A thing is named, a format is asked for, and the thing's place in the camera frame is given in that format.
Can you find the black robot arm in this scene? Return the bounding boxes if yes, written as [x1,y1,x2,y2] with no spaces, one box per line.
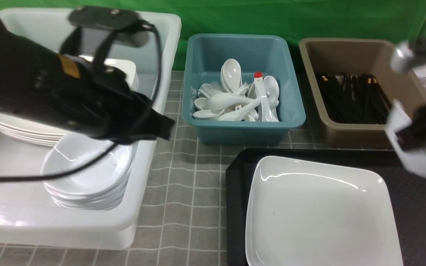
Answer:
[0,6,174,145]

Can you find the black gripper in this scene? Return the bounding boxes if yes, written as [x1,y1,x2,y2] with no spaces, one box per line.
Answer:
[56,55,174,145]

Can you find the green backdrop cloth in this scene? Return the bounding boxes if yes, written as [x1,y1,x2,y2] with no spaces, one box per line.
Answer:
[0,0,426,70]

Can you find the grey checked table mat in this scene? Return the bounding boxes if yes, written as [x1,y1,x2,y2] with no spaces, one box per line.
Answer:
[0,71,426,266]

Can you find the pile of white spoons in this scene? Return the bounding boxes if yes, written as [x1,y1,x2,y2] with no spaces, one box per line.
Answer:
[192,59,280,122]

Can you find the teal plastic bin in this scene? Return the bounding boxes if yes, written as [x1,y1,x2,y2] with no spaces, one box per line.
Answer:
[181,34,306,146]

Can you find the stack of white bowls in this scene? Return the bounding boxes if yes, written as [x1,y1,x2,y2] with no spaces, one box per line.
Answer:
[41,133,137,210]

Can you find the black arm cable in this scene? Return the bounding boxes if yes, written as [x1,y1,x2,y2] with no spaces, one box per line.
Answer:
[0,20,162,184]

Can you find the large white plastic bin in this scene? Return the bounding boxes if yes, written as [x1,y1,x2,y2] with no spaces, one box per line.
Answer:
[0,7,182,250]

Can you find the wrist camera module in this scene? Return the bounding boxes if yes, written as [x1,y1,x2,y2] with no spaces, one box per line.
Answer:
[60,6,156,68]

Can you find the white square rice plate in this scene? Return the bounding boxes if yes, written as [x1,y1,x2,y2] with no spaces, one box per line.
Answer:
[245,156,403,266]

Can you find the pile of black chopsticks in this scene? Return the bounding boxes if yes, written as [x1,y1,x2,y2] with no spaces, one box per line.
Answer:
[315,72,392,125]

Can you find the red tipped white spoon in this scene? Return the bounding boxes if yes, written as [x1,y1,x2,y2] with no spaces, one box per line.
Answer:
[254,71,279,122]

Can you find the stack of white square plates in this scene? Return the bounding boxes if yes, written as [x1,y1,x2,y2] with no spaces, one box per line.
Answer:
[0,59,139,146]

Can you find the small white sauce bowl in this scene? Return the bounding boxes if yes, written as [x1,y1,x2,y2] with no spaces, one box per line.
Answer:
[384,100,426,179]

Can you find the brown plastic bin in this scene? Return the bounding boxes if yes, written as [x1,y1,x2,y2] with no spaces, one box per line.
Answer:
[299,38,426,149]

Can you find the black serving tray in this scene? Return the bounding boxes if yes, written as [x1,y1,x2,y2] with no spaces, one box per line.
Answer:
[223,148,426,266]

